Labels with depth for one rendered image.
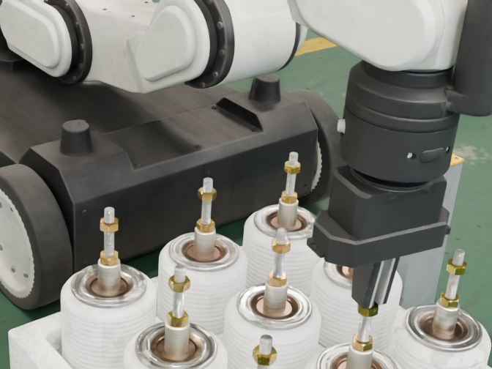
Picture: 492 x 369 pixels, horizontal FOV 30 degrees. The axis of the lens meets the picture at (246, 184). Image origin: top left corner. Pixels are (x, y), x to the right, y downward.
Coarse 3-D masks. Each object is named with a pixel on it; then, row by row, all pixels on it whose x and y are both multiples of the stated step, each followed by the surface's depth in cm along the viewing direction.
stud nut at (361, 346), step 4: (356, 336) 82; (352, 340) 82; (356, 340) 81; (368, 340) 81; (372, 340) 81; (352, 344) 82; (356, 344) 81; (360, 344) 81; (364, 344) 81; (368, 344) 81; (372, 344) 81; (356, 348) 81; (360, 348) 81; (364, 348) 81; (368, 348) 81
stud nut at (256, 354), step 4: (256, 348) 73; (272, 348) 73; (256, 352) 72; (272, 352) 73; (276, 352) 73; (252, 356) 73; (256, 356) 72; (260, 356) 72; (264, 356) 72; (268, 356) 72; (272, 356) 72; (276, 356) 73; (256, 360) 72; (260, 360) 72; (264, 360) 72; (268, 360) 72; (272, 360) 73; (260, 364) 72; (264, 364) 72; (268, 364) 72
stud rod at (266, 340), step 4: (264, 336) 72; (268, 336) 72; (260, 340) 72; (264, 340) 72; (268, 340) 72; (260, 344) 72; (264, 344) 72; (268, 344) 72; (260, 348) 72; (264, 348) 72; (268, 348) 72; (260, 352) 73; (264, 352) 72; (268, 352) 72; (260, 368) 73; (264, 368) 73; (268, 368) 73
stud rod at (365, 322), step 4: (364, 316) 80; (360, 320) 80; (364, 320) 80; (368, 320) 80; (360, 324) 80; (364, 324) 80; (368, 324) 80; (360, 328) 80; (364, 328) 80; (368, 328) 80; (360, 332) 81; (364, 332) 80; (368, 332) 81; (360, 336) 81; (364, 336) 81; (368, 336) 81; (360, 340) 81; (364, 340) 81
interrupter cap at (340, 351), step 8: (344, 344) 86; (328, 352) 85; (336, 352) 85; (344, 352) 85; (376, 352) 85; (320, 360) 84; (328, 360) 84; (336, 360) 84; (344, 360) 84; (376, 360) 84; (384, 360) 84; (392, 360) 84; (320, 368) 83; (328, 368) 83; (336, 368) 83; (344, 368) 83; (376, 368) 84; (384, 368) 83; (392, 368) 84
